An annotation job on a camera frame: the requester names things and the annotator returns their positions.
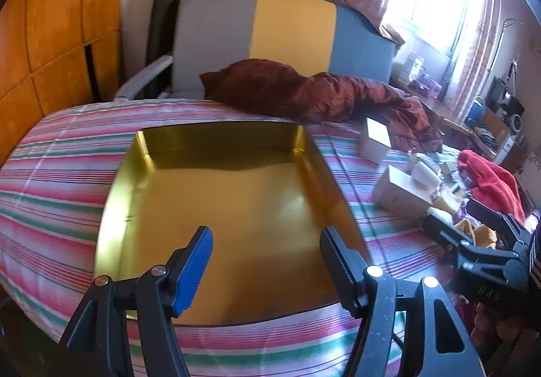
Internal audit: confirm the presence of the wooden wardrobe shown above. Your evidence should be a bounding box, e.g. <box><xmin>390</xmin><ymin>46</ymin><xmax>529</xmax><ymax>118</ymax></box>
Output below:
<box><xmin>0</xmin><ymin>0</ymin><xmax>127</xmax><ymax>169</ymax></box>

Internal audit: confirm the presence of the small white box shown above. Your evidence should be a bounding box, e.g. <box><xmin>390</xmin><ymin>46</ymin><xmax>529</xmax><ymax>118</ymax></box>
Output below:
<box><xmin>358</xmin><ymin>117</ymin><xmax>393</xmax><ymax>167</ymax></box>

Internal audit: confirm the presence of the person's right forearm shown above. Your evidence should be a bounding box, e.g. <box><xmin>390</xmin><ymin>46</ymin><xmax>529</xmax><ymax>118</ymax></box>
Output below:
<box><xmin>526</xmin><ymin>221</ymin><xmax>541</xmax><ymax>293</ymax></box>

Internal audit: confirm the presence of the gold metal tray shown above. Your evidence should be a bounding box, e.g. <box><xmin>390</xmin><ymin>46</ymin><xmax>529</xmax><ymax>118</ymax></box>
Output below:
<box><xmin>93</xmin><ymin>121</ymin><xmax>373</xmax><ymax>327</ymax></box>

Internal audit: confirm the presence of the striped cloth desktop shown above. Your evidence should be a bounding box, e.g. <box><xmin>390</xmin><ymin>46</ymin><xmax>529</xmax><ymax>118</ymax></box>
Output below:
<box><xmin>0</xmin><ymin>100</ymin><xmax>478</xmax><ymax>377</ymax></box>

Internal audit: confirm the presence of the white carton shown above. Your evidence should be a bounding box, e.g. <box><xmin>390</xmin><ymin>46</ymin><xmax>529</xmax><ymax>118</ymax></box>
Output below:
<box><xmin>406</xmin><ymin>52</ymin><xmax>423</xmax><ymax>80</ymax></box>

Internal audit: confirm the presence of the red towel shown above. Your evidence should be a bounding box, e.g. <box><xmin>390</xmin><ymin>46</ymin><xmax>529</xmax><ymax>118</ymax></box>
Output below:
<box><xmin>457</xmin><ymin>149</ymin><xmax>527</xmax><ymax>226</ymax></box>

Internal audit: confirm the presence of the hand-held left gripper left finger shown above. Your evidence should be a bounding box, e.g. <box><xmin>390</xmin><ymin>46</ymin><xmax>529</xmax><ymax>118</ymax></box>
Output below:
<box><xmin>46</xmin><ymin>226</ymin><xmax>214</xmax><ymax>377</ymax></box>

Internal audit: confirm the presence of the large white box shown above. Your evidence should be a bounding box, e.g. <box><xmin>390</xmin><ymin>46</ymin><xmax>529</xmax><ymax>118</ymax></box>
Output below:
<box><xmin>373</xmin><ymin>166</ymin><xmax>436</xmax><ymax>221</ymax></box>

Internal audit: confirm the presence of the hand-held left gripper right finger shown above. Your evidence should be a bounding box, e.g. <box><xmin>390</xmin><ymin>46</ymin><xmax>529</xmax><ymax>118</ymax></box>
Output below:
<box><xmin>320</xmin><ymin>226</ymin><xmax>487</xmax><ymax>377</ymax></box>

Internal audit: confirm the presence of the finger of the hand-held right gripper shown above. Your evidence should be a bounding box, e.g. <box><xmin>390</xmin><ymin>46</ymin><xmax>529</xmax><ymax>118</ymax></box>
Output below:
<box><xmin>425</xmin><ymin>214</ymin><xmax>520</xmax><ymax>273</ymax></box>
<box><xmin>467</xmin><ymin>199</ymin><xmax>532</xmax><ymax>252</ymax></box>

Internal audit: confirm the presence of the grey yellow blue armchair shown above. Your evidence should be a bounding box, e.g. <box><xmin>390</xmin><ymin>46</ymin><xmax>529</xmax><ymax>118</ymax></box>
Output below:
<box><xmin>114</xmin><ymin>0</ymin><xmax>398</xmax><ymax>101</ymax></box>

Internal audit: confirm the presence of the cardboard box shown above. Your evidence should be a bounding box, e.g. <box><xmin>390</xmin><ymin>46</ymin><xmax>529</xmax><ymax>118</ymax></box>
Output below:
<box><xmin>477</xmin><ymin>107</ymin><xmax>512</xmax><ymax>158</ymax></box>

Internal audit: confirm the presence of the maroon jacket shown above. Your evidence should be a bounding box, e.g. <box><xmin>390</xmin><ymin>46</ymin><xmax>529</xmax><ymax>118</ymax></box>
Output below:
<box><xmin>199</xmin><ymin>59</ymin><xmax>444</xmax><ymax>154</ymax></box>

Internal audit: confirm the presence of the purple box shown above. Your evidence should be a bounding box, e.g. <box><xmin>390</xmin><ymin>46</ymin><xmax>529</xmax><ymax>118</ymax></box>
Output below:
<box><xmin>416</xmin><ymin>77</ymin><xmax>442</xmax><ymax>97</ymax></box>

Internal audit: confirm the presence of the black rolled mat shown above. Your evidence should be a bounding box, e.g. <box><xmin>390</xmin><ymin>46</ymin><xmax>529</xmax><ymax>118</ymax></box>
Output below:
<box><xmin>145</xmin><ymin>0</ymin><xmax>187</xmax><ymax>99</ymax></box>

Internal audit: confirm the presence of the yellow sponge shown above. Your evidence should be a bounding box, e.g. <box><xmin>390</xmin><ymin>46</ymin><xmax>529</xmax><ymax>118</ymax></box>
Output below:
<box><xmin>433</xmin><ymin>191</ymin><xmax>463</xmax><ymax>215</ymax></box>

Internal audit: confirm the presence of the wooden side table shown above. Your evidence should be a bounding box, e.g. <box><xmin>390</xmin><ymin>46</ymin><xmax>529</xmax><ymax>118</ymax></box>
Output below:
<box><xmin>393</xmin><ymin>77</ymin><xmax>474</xmax><ymax>137</ymax></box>

